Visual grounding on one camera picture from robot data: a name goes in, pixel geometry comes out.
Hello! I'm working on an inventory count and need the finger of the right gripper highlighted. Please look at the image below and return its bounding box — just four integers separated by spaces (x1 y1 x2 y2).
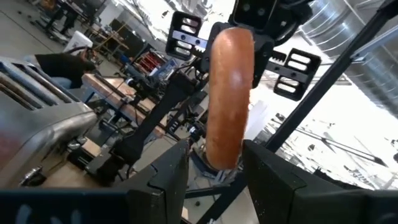
165 11 208 62
272 48 322 102

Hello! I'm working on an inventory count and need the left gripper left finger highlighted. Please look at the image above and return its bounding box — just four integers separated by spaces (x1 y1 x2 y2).
126 139 190 224

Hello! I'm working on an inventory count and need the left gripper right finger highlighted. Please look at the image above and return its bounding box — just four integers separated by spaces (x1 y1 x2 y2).
242 139 312 224

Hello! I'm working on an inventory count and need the brown sausage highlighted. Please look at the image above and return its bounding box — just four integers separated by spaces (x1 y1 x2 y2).
205 27 256 171

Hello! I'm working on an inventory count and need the red tool chest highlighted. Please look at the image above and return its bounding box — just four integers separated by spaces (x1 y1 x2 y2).
136 51 164 74

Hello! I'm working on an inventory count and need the wooden workbench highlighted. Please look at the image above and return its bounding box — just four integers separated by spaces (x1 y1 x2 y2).
81 73 165 138

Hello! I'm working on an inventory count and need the white bin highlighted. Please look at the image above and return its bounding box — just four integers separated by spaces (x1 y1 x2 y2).
63 30 94 54

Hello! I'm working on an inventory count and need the person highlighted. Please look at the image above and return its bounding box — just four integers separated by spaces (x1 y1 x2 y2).
23 49 97 91
43 0 83 37

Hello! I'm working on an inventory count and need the silver toaster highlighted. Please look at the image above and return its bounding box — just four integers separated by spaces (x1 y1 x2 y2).
0 55 99 189

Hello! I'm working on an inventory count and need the black frame pole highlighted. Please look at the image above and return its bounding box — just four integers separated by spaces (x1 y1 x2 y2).
195 0 398 224

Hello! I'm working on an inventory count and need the silver ventilation duct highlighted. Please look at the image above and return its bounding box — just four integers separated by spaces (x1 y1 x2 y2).
298 0 398 119

